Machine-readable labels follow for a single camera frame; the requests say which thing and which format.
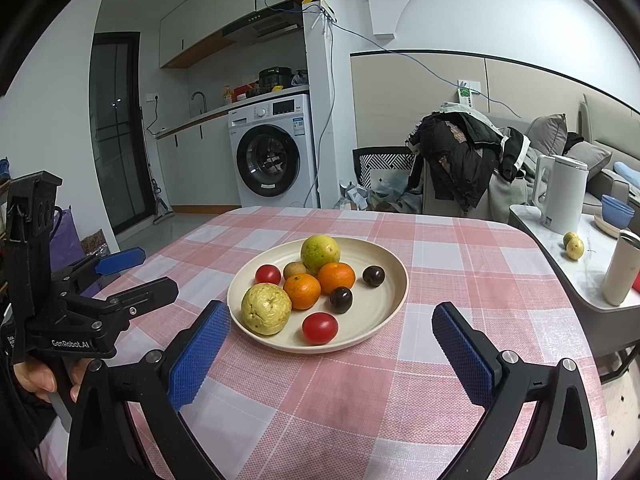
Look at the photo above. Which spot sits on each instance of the dark purple plum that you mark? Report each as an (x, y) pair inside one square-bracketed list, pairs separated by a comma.
[(373, 276), (341, 299)]

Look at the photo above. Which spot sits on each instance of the marble side table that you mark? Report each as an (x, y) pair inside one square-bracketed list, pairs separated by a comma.
[(565, 270)]

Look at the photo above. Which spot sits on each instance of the orange mandarin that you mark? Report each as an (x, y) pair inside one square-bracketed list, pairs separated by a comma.
[(336, 277), (302, 291)]

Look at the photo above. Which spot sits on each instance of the red container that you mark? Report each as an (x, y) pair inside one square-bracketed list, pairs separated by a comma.
[(245, 91)]

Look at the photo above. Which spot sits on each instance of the pink checkered tablecloth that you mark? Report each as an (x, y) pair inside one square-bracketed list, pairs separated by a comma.
[(350, 410)]

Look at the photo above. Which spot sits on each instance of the dark glass door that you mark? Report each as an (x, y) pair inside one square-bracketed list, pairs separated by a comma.
[(117, 150)]

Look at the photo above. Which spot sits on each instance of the red tomato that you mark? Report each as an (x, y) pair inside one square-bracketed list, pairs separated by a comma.
[(320, 327), (268, 274)]

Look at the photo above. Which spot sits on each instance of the small brown fruit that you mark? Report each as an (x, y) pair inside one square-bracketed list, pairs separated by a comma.
[(292, 270)]

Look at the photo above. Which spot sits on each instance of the person's left hand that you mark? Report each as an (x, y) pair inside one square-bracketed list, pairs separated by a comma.
[(35, 379)]

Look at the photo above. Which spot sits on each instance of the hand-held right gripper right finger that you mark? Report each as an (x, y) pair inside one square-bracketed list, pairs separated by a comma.
[(465, 355)]

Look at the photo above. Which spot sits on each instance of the beige dish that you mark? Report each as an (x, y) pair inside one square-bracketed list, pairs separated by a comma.
[(607, 229)]

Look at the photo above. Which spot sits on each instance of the grey chair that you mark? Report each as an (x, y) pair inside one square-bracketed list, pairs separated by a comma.
[(505, 195)]

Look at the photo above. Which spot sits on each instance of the white electric kettle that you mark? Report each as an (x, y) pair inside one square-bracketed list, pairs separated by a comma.
[(565, 195)]

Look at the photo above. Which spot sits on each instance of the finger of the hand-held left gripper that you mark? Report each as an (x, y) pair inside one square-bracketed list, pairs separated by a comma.
[(150, 292), (120, 258)]

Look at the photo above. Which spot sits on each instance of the blue bowls stack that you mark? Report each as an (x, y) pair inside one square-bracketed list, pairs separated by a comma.
[(617, 210)]

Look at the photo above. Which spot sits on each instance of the person's left forearm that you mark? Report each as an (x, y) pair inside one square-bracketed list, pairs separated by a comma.
[(20, 440)]

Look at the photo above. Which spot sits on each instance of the black jacket pile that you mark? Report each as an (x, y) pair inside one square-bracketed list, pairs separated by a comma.
[(460, 160)]

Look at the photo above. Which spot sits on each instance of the purple bag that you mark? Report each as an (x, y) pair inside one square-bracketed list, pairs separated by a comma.
[(67, 245)]

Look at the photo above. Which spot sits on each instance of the white kitchen counter cabinet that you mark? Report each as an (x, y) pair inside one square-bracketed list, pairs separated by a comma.
[(200, 160)]

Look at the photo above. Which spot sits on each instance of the white travel mug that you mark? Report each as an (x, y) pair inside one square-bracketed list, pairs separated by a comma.
[(620, 270)]

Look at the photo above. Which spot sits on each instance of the grey plastic bag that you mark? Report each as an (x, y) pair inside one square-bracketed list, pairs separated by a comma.
[(300, 78)]

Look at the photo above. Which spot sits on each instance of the yellow-green guava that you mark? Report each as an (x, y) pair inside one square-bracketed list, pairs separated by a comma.
[(320, 253), (265, 308)]

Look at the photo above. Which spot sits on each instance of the white wall cabinet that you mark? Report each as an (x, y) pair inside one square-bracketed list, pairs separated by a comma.
[(200, 25)]

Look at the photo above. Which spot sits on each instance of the light blue cloth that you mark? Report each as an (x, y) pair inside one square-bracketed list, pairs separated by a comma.
[(627, 172)]

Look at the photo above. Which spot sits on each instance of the white washing machine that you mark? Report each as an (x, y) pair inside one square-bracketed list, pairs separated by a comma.
[(272, 160)]

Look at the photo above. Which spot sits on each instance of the white green wall device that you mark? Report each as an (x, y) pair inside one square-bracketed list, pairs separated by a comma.
[(465, 95)]

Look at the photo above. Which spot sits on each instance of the metal faucet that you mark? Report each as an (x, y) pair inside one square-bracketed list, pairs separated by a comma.
[(204, 102)]

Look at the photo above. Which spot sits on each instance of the yellow bottle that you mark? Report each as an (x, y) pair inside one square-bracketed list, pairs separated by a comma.
[(228, 96)]

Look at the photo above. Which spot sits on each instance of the white floor mop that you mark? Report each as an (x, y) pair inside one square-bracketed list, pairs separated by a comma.
[(157, 200)]

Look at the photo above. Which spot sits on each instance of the grey cushion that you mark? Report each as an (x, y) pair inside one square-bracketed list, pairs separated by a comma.
[(547, 135), (592, 157)]

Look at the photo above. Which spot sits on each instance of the white router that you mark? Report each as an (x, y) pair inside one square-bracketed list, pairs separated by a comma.
[(327, 12)]

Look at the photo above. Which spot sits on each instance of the pile of plastic bags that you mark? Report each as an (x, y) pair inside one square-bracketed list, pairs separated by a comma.
[(380, 192)]

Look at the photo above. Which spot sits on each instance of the black kitchen appliance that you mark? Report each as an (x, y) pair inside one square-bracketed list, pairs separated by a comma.
[(275, 77)]

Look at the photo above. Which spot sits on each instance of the cream round plate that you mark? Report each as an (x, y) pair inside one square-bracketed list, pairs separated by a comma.
[(380, 305)]

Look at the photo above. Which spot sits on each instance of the range hood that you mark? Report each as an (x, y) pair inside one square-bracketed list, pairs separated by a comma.
[(265, 27)]

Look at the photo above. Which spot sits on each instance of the grey sofa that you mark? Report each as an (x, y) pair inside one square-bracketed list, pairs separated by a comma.
[(600, 180)]

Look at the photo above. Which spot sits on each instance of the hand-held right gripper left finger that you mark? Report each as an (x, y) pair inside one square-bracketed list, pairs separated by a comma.
[(195, 355)]

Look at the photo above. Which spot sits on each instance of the printed cardboard box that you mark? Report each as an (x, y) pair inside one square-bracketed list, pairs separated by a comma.
[(95, 245)]

